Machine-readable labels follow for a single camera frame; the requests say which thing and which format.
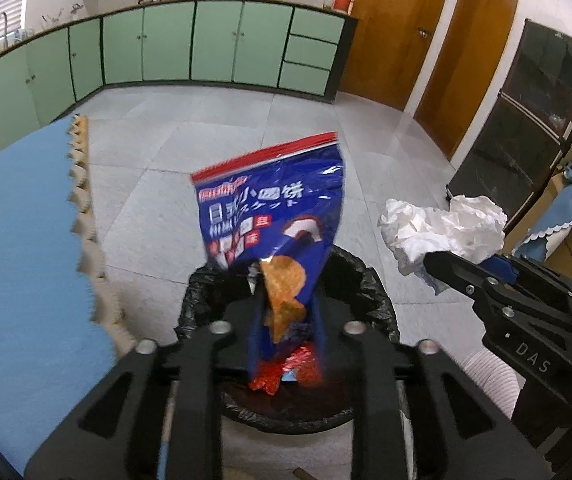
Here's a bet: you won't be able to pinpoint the red plastic wrapper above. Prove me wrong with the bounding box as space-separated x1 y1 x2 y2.
247 342 329 396

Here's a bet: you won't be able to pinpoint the wooden door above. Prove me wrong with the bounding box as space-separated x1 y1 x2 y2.
338 0 456 111
413 0 525 161

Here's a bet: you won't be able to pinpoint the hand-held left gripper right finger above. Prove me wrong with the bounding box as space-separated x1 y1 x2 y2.
313 280 552 480

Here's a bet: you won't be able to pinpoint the person's ribbed white clothing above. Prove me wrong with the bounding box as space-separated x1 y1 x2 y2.
458 347 522 422

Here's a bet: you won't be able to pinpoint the blue tablecloth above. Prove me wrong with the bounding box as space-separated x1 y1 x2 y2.
0 115 134 476

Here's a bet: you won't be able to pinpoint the green base cabinets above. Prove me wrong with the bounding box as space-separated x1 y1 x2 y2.
0 0 359 171

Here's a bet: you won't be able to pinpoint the cardboard box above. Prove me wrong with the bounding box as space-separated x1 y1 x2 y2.
503 120 572 279

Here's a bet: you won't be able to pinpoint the blue snack packet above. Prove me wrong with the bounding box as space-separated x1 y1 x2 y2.
190 131 345 381

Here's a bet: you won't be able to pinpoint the white tissue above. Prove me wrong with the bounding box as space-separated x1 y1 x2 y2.
377 195 508 293

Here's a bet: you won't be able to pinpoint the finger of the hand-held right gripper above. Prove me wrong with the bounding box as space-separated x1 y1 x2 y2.
423 250 572 334
483 253 572 302

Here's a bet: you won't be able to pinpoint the white window blind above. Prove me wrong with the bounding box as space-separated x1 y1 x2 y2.
3 0 31 36

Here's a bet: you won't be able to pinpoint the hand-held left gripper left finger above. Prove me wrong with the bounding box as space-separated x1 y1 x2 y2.
24 280 267 480

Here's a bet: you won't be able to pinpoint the black lined trash bin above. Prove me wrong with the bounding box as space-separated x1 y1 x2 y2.
175 245 401 437

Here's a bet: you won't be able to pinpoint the black glass cabinet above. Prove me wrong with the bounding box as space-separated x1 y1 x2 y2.
446 19 572 234

